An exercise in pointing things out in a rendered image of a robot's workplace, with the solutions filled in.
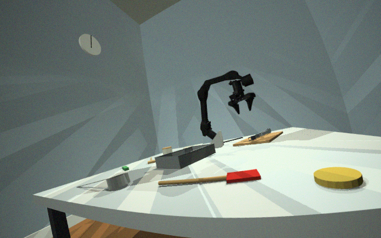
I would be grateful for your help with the yellow flat disc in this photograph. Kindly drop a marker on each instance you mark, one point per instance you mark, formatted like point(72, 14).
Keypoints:
point(338, 177)

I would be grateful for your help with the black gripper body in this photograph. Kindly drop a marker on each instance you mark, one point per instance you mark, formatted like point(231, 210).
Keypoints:
point(244, 96)

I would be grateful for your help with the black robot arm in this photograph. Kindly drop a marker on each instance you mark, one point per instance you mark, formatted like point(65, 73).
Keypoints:
point(205, 125)

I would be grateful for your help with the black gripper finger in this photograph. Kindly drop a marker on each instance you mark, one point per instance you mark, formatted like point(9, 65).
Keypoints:
point(236, 106)
point(249, 103)

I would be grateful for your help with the wooden board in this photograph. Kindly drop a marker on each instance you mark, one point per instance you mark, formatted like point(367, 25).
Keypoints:
point(263, 139)

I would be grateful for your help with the red spatula with wooden handle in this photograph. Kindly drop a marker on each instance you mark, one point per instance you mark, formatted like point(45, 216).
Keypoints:
point(239, 176)

